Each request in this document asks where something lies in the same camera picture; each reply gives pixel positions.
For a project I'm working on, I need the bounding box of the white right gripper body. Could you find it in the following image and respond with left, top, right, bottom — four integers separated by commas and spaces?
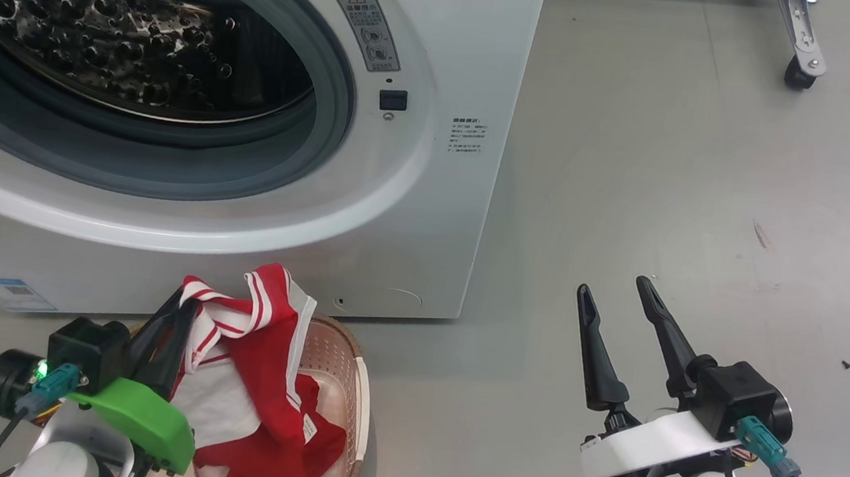
577, 400, 745, 477

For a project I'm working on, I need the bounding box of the teal left camera connector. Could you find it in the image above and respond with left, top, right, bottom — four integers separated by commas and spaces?
13, 358, 82, 424

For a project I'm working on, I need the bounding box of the perforated steel washer drum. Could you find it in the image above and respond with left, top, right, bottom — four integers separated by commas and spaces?
0, 0, 324, 136

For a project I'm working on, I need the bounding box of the blue energy label sticker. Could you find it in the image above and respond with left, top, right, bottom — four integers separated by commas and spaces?
0, 277, 60, 317

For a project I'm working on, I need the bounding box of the teal right camera connector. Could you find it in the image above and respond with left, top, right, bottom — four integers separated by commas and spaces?
730, 414, 808, 477

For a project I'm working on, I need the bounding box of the cream perforated laundry basket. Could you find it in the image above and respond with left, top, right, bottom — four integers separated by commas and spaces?
112, 295, 382, 477

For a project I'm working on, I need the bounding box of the small black text label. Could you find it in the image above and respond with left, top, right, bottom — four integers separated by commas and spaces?
448, 115, 488, 157

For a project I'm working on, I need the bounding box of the grey warning sticker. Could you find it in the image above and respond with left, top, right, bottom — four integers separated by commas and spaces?
324, 0, 408, 75

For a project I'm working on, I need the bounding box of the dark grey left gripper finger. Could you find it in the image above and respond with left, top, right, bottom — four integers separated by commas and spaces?
125, 283, 186, 387
136, 296, 200, 403

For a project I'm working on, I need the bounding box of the grey metal caster leg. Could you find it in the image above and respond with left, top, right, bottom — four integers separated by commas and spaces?
765, 0, 836, 94

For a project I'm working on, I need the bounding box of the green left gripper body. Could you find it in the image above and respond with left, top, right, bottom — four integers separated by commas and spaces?
60, 371, 203, 477

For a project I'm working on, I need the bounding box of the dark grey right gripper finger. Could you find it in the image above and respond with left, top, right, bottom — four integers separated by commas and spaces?
565, 283, 642, 416
624, 275, 709, 402

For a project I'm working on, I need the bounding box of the white front-load washing machine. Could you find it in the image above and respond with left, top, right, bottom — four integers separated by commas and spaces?
0, 0, 550, 363

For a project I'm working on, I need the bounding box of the red and white jersey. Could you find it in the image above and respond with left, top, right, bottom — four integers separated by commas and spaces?
159, 252, 365, 477

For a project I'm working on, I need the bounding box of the teal camera connector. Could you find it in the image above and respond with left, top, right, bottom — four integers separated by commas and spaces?
13, 358, 82, 424
730, 414, 808, 477

